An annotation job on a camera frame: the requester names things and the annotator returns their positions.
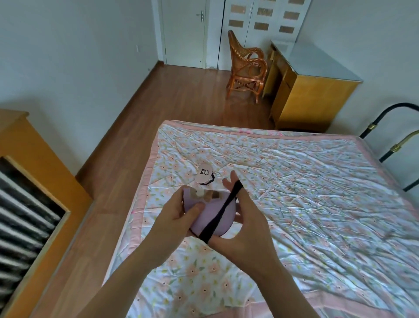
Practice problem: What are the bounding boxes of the person's right hand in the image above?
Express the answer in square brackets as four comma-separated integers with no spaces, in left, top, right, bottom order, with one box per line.
[209,170,273,276]

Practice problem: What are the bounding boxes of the person's left hand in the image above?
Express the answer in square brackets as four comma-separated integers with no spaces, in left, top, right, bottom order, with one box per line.
[151,188,205,263]

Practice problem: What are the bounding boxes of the lilac round card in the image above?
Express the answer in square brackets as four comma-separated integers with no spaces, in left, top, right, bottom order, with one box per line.
[183,187,237,238]

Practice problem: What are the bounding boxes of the black elastic band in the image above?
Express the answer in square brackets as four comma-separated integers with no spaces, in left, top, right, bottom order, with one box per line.
[199,180,245,245]

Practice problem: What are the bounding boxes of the person's left forearm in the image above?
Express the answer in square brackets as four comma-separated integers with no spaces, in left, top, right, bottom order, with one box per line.
[78,241,179,318]

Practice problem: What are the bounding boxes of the person's right forearm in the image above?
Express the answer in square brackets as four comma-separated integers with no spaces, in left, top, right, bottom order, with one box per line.
[254,262,329,318]

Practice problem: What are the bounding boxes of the pink paper tag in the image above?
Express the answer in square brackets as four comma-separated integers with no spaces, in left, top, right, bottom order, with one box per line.
[195,162,213,184]

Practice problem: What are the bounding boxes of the floral quilt with pink border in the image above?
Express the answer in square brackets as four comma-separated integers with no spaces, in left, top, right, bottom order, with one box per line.
[103,120,419,318]

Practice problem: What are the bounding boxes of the brown wicker armchair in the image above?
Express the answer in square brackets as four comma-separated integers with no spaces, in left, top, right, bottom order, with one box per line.
[225,30,268,105]

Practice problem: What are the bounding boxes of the yellow wooden desk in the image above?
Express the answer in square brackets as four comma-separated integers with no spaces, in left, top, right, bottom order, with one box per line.
[262,40,364,133]

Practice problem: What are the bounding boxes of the orange wooden cabinet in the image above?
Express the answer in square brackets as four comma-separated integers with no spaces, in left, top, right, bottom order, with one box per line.
[0,109,94,318]

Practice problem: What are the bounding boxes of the grey slatted grille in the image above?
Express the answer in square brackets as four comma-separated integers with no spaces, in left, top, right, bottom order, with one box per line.
[0,157,70,310]

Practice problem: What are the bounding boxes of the white door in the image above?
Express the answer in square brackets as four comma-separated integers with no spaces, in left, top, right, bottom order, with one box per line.
[160,0,209,69]

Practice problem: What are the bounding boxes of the white panelled wardrobe doors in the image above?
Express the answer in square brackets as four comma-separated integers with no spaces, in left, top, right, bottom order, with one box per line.
[217,0,312,71]

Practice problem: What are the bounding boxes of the black metal bed frame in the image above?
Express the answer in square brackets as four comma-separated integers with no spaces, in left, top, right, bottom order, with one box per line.
[359,102,419,192]

